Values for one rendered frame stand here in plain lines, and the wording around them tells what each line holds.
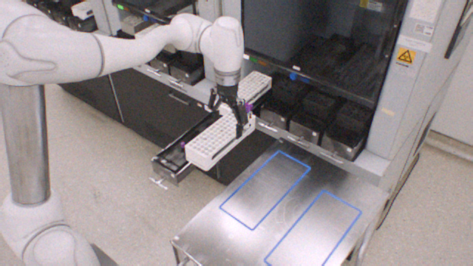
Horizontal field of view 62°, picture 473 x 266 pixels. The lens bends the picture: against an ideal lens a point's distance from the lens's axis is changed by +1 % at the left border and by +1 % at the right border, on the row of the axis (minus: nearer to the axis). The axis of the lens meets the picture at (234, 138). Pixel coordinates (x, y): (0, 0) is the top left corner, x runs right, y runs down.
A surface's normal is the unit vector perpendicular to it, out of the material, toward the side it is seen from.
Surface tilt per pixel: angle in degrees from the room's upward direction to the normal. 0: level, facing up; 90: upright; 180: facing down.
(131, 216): 0
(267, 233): 0
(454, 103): 90
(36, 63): 79
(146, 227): 0
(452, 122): 90
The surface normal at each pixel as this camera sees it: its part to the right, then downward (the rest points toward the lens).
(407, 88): -0.62, 0.55
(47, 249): 0.06, -0.68
